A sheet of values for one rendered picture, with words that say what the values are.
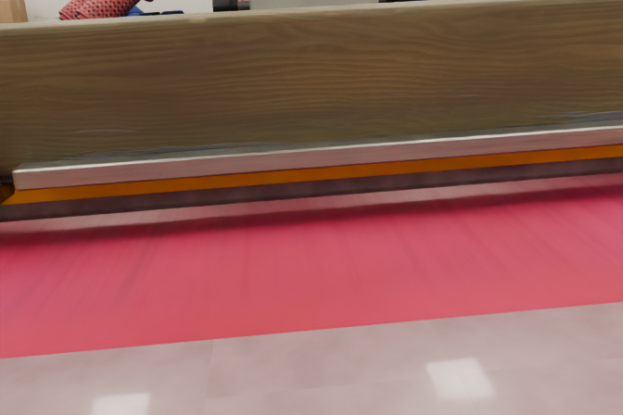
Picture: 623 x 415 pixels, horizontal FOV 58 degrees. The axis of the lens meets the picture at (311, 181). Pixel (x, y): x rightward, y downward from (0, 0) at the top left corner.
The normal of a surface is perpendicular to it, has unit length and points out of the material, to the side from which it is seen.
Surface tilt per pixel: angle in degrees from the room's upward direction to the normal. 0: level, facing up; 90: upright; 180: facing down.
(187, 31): 90
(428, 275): 0
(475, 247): 0
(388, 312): 0
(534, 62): 90
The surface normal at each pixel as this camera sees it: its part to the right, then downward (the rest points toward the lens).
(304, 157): 0.10, 0.31
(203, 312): -0.05, -0.95
